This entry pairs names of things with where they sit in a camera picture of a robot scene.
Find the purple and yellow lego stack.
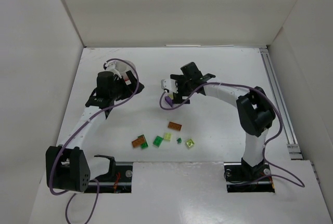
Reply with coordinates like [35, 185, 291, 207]
[164, 96, 174, 108]

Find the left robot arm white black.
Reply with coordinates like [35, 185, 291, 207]
[45, 70, 144, 195]

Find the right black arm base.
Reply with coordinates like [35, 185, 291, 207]
[224, 162, 275, 193]

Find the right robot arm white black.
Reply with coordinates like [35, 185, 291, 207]
[161, 62, 276, 167]

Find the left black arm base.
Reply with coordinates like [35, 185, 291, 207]
[80, 155, 133, 193]

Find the white round divided container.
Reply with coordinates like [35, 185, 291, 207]
[114, 60, 135, 76]

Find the orange lego brick right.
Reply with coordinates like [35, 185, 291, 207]
[168, 122, 182, 131]

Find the orange lego brick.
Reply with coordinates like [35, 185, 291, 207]
[132, 136, 146, 148]
[168, 122, 182, 131]

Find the pale yellow lego brick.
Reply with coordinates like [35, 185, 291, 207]
[163, 133, 172, 141]

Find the lime transparent lego brick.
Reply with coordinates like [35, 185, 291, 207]
[185, 139, 195, 149]

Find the orange lego brick left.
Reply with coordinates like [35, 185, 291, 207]
[132, 136, 146, 148]

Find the green lego brick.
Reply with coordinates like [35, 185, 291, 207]
[152, 136, 163, 148]

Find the green lego under orange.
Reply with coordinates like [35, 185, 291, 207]
[138, 135, 148, 149]

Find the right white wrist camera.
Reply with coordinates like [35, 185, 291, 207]
[161, 78, 178, 94]

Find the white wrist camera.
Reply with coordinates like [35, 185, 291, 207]
[103, 61, 123, 77]
[161, 78, 178, 94]

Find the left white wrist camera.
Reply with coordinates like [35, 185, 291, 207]
[103, 61, 123, 77]

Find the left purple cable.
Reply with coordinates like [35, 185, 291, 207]
[48, 58, 140, 224]

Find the purple cable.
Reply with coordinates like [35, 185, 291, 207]
[159, 83, 305, 189]
[48, 58, 140, 224]

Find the aluminium rail right edge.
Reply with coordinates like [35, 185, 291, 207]
[259, 48, 303, 160]

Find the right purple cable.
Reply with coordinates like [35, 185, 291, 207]
[159, 83, 305, 189]

